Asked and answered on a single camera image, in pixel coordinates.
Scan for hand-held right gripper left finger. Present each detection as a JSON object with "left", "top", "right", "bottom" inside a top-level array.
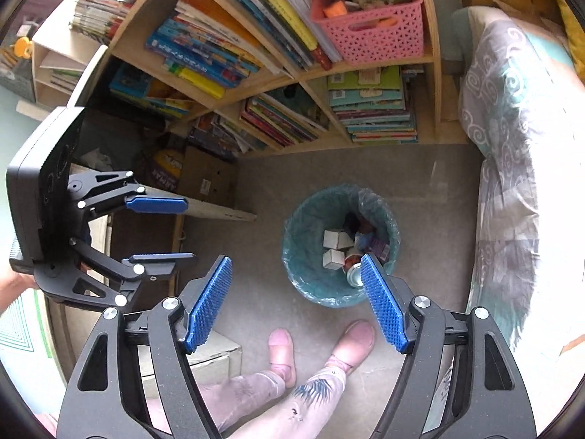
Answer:
[{"left": 56, "top": 255, "right": 234, "bottom": 439}]

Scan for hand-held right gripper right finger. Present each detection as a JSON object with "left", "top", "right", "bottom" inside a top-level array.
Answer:
[{"left": 360, "top": 253, "right": 536, "bottom": 439}]

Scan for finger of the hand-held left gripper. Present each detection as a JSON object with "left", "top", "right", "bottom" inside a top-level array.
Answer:
[
  {"left": 68, "top": 170, "right": 189, "bottom": 220},
  {"left": 37, "top": 238, "right": 198, "bottom": 306}
]

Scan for red drink can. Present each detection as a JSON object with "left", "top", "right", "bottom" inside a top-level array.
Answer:
[{"left": 344, "top": 254, "right": 366, "bottom": 288}]

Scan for purple packaging strip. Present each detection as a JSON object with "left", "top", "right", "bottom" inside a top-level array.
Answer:
[{"left": 366, "top": 237, "right": 392, "bottom": 262}]

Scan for waste bin with teal liner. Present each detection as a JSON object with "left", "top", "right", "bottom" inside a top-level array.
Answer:
[{"left": 281, "top": 184, "right": 402, "bottom": 308}]

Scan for white box with yellow flap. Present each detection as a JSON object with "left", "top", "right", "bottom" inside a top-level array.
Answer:
[{"left": 324, "top": 229, "right": 355, "bottom": 250}]

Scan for person's left hand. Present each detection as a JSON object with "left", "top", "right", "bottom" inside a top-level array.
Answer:
[{"left": 0, "top": 266, "right": 40, "bottom": 314}]

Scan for purple and yellow bag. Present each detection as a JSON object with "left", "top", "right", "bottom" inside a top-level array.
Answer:
[{"left": 135, "top": 146, "right": 186, "bottom": 194}]

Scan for pink slipper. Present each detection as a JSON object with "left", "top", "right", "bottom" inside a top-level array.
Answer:
[
  {"left": 267, "top": 328, "right": 298, "bottom": 387},
  {"left": 330, "top": 320, "right": 377, "bottom": 374}
]

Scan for brown cardboard box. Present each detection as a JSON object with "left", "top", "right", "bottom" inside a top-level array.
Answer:
[{"left": 177, "top": 146, "right": 239, "bottom": 209}]

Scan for beige cardboard box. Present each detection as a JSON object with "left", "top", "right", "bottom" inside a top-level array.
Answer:
[{"left": 139, "top": 329, "right": 243, "bottom": 387}]

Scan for long white board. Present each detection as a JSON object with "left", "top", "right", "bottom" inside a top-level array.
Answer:
[{"left": 185, "top": 198, "right": 257, "bottom": 223}]

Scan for dark leaning books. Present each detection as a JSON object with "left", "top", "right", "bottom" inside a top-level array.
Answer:
[{"left": 187, "top": 112, "right": 268, "bottom": 157}]

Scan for flat blue and yellow books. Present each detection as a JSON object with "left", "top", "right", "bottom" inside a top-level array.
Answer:
[{"left": 110, "top": 61, "right": 195, "bottom": 120}]

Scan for row of pale thin booklets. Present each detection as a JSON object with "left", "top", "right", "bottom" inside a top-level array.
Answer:
[{"left": 48, "top": 68, "right": 84, "bottom": 95}]

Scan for grey plastic basket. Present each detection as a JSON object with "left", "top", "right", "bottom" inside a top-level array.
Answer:
[{"left": 0, "top": 52, "right": 37, "bottom": 102}]

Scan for person's right leg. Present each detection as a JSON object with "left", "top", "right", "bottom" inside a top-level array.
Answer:
[{"left": 229, "top": 361, "right": 349, "bottom": 439}]

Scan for row of slim picture books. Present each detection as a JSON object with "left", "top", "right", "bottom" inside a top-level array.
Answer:
[{"left": 240, "top": 85, "right": 331, "bottom": 148}]

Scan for row of blue children's books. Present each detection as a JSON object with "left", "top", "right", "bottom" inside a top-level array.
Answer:
[{"left": 145, "top": 0, "right": 285, "bottom": 100}]

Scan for stack of green cover books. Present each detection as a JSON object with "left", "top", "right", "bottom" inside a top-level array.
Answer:
[{"left": 327, "top": 66, "right": 419, "bottom": 145}]

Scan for row of thin magazines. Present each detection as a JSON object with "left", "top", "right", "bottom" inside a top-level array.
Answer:
[{"left": 70, "top": 0, "right": 134, "bottom": 47}]

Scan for grey patterned bed blanket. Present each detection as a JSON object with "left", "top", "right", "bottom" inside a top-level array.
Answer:
[{"left": 457, "top": 7, "right": 585, "bottom": 376}]

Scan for wooden bookshelf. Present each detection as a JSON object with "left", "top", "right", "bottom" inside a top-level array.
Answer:
[{"left": 32, "top": 0, "right": 468, "bottom": 161}]

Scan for leaning books with yellow spine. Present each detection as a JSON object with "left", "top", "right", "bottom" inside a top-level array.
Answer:
[{"left": 224, "top": 0, "right": 343, "bottom": 72}]

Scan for pink plastic basket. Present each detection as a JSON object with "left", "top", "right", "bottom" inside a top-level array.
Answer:
[{"left": 311, "top": 0, "right": 426, "bottom": 65}]

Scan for yellow pillow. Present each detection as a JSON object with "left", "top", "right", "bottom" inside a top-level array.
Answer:
[{"left": 548, "top": 0, "right": 585, "bottom": 80}]

